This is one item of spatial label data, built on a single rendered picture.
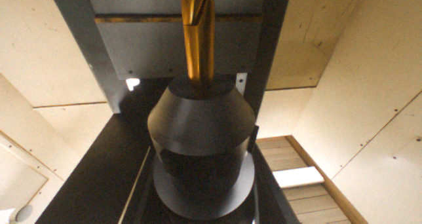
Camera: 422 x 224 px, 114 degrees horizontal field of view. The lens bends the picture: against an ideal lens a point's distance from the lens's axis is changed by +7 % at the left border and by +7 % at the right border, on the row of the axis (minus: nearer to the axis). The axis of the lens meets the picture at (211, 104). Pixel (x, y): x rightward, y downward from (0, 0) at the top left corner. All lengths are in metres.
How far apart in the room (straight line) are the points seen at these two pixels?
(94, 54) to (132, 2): 0.22
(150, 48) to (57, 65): 0.75
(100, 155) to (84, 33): 0.37
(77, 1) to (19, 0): 0.55
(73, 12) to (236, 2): 0.46
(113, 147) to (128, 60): 0.27
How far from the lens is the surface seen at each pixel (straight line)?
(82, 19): 0.59
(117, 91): 0.64
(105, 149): 0.53
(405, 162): 1.20
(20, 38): 1.19
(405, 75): 1.13
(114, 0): 0.51
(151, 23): 0.48
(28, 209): 1.11
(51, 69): 1.19
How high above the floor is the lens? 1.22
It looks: 35 degrees up
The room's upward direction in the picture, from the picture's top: 180 degrees counter-clockwise
